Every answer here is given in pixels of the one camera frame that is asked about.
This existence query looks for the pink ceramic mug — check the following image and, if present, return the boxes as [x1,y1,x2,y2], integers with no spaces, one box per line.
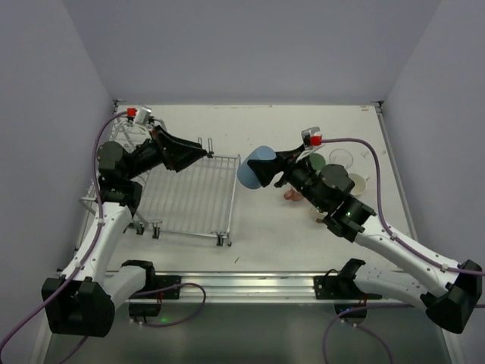
[283,188,304,202]

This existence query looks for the light green cup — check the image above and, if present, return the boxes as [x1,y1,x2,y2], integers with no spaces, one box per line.
[308,153,327,174]

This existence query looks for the blue cup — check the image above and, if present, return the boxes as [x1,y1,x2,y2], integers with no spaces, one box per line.
[237,146,277,190]

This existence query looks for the clear glass cup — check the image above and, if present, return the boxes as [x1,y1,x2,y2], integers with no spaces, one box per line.
[329,148,354,169]

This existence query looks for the white ceramic mug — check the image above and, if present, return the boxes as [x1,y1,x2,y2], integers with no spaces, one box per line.
[349,173,368,196]

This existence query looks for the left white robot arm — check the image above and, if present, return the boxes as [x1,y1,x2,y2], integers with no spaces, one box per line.
[41,126,208,337]

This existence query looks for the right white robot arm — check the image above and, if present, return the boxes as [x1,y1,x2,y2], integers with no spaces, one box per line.
[237,146,483,334]

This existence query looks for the right black control box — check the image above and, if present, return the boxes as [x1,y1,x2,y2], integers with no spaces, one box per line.
[333,304,368,325]

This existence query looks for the black control box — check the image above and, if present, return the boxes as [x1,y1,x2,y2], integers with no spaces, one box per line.
[333,304,368,325]
[128,303,161,321]

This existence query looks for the left black control box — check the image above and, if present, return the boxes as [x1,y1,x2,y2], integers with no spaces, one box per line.
[128,303,161,321]

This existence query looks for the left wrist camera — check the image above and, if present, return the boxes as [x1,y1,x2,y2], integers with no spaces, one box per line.
[126,105,152,126]

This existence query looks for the silver wire dish rack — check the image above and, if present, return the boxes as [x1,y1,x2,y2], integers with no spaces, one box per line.
[80,113,243,247]

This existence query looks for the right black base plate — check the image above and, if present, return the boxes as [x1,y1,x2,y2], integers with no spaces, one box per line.
[313,259,383,300]

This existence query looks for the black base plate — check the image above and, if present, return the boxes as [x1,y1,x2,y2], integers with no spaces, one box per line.
[313,259,383,300]
[130,275,182,300]

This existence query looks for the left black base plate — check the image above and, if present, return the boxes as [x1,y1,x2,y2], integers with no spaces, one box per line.
[130,275,182,300]

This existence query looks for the aluminium mounting rail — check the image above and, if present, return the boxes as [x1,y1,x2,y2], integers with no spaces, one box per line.
[105,271,402,303]

